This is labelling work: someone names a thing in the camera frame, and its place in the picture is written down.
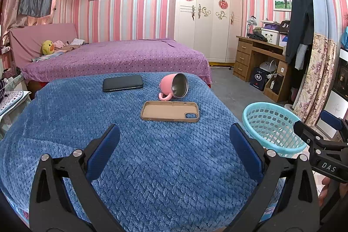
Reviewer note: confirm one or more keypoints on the black white patterned bag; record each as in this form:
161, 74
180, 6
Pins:
2, 88

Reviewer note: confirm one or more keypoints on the white water dispenser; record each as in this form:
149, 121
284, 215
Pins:
337, 107

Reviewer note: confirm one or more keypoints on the desk lamp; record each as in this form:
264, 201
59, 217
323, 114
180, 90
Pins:
252, 20

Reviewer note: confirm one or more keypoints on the pink metal-lined mug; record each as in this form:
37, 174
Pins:
167, 84

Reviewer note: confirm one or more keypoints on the light blue plastic basket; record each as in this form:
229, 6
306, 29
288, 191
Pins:
272, 123

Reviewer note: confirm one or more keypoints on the purple dotted bed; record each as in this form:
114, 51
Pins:
122, 58

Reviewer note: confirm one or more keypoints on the person's right hand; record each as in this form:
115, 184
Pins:
326, 191

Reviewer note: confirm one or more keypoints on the wooden desk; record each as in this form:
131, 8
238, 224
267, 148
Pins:
243, 58

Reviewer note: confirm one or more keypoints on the wall socket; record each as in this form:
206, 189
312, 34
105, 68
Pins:
5, 50

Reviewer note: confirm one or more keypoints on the yellow duck plush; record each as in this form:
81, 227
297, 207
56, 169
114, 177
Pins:
47, 47

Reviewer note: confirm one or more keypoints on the white wardrobe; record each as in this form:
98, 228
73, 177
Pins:
190, 36

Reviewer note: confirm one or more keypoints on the blue knitted blanket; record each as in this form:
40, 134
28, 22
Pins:
163, 166

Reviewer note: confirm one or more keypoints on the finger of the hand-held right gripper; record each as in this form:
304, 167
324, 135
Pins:
307, 132
330, 120

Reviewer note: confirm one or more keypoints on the dark clothes pile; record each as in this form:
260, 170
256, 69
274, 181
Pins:
258, 36

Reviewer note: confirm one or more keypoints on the pink soft toy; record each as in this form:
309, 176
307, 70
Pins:
59, 44

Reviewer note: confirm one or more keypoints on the white storage box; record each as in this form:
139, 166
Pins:
270, 36

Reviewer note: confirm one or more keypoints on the white cloth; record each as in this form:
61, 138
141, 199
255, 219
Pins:
78, 41

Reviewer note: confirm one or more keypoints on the hanging black jacket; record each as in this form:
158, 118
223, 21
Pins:
299, 25

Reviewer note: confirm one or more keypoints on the pink padded headboard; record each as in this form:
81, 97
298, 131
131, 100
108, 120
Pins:
32, 36

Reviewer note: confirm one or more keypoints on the purple box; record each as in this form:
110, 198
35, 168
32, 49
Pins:
271, 27

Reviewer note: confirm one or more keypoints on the black shopping bag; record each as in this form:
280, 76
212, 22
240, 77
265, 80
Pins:
258, 79

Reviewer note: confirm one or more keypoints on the white standing fan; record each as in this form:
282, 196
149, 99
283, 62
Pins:
288, 107

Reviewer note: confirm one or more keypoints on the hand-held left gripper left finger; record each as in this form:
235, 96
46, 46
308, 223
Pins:
104, 150

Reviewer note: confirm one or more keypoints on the black printed bag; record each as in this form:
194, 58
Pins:
284, 26

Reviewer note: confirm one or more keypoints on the white plastic appliance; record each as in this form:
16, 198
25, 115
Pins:
267, 66

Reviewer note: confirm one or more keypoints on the floral door curtain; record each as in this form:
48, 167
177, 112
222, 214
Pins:
318, 71

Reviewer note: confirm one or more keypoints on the polka dot cloth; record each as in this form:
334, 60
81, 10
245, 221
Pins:
13, 101

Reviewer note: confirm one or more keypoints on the black smartphone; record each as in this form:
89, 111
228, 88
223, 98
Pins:
122, 83

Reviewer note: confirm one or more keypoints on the tan phone case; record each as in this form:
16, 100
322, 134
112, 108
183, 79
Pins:
168, 111

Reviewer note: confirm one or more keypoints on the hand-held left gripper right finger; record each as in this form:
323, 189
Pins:
244, 151

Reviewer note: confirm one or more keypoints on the blue cloth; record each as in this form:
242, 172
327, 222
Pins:
344, 37

